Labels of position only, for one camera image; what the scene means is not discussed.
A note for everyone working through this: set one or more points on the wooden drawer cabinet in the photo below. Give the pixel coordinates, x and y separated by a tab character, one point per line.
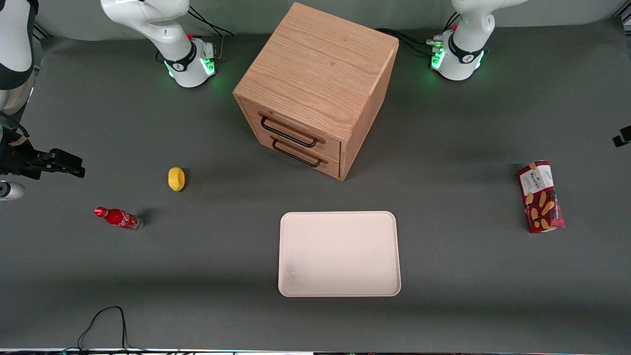
320	69

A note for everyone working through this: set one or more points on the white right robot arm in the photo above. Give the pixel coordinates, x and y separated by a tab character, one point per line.
167	29

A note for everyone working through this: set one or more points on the wooden drawer front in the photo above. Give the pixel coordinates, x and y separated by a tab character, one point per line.
328	165
300	125

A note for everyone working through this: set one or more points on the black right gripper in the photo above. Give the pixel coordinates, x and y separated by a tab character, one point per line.
15	159

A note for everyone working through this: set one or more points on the yellow lemon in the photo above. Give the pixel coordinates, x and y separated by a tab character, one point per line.
176	179

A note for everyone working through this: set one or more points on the red cola bottle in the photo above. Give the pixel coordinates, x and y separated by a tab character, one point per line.
118	217

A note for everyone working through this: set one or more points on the cream plastic tray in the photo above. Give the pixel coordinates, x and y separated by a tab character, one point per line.
339	254

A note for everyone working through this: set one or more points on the red cookie box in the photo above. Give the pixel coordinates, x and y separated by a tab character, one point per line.
541	197

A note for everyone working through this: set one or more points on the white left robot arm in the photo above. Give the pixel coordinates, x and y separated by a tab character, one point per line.
463	54

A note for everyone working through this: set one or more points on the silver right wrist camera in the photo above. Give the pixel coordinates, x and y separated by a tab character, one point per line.
10	191

